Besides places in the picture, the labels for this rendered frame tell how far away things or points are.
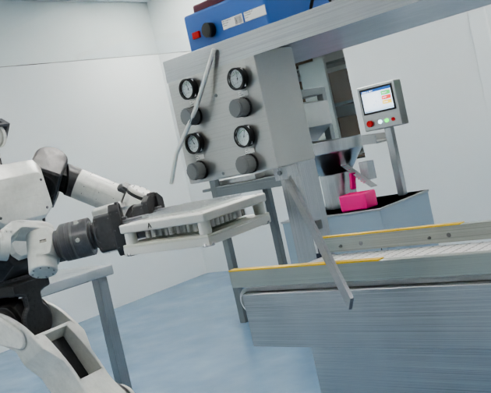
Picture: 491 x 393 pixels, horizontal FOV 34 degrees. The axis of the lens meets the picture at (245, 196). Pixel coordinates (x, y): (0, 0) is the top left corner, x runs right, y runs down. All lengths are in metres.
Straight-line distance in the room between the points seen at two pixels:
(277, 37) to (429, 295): 0.47
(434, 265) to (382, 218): 2.88
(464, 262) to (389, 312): 0.16
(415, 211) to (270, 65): 3.12
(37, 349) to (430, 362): 1.16
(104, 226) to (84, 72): 6.08
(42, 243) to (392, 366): 0.88
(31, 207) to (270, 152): 1.03
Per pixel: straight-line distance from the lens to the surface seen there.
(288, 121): 1.39
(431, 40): 6.91
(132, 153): 8.10
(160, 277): 8.18
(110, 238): 1.88
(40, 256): 1.90
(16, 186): 2.23
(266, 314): 1.49
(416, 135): 7.02
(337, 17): 1.25
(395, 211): 4.25
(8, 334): 2.26
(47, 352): 2.19
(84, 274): 2.84
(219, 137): 1.43
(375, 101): 4.49
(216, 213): 1.73
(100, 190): 2.40
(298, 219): 1.76
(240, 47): 1.37
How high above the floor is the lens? 1.19
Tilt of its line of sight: 3 degrees down
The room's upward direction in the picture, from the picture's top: 12 degrees counter-clockwise
